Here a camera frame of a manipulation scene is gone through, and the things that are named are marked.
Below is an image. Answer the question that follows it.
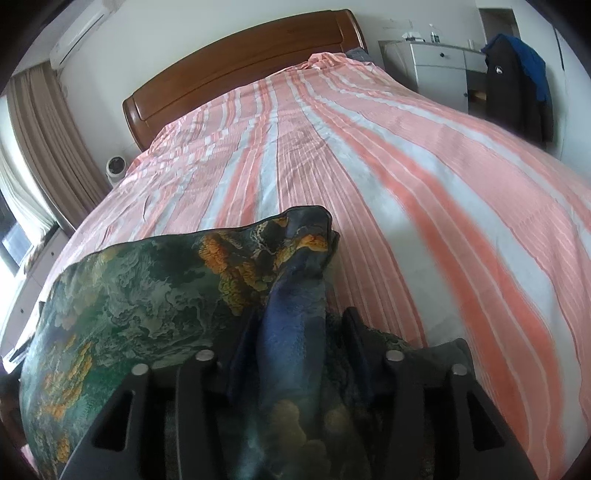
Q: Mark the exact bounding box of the small white fan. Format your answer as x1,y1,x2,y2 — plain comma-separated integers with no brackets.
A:
105,157,129,188

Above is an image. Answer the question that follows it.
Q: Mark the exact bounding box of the wooden headboard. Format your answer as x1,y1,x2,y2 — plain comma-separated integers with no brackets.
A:
122,9,369,152

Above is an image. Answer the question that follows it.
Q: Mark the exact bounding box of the black jacket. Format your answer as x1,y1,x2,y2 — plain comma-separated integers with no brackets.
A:
482,34,554,152

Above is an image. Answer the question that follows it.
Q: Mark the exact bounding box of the white window bench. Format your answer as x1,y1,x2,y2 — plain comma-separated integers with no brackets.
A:
0,222,70,365

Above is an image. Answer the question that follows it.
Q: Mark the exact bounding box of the white air conditioner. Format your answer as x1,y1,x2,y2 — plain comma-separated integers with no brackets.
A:
49,0,108,71

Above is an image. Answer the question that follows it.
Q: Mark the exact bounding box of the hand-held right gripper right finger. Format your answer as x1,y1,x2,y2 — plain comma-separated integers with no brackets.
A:
339,307,539,480

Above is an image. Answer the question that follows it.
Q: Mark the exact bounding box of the beige curtain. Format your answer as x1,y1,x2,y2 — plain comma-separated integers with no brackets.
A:
0,62,112,232

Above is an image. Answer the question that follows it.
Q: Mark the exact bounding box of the blue jacket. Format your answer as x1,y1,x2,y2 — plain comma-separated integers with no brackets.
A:
481,33,553,104

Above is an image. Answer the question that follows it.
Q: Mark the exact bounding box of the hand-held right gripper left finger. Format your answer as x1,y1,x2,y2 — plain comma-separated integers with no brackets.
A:
59,308,259,480

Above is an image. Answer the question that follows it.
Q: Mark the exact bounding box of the white drawer cabinet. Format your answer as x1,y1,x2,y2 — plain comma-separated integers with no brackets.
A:
378,39,488,116

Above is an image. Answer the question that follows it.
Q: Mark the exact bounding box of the green landscape print garment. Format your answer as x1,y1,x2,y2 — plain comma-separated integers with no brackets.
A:
18,205,419,480

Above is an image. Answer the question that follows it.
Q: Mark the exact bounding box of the pink striped bed sheet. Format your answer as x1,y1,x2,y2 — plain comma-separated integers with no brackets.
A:
28,52,591,480

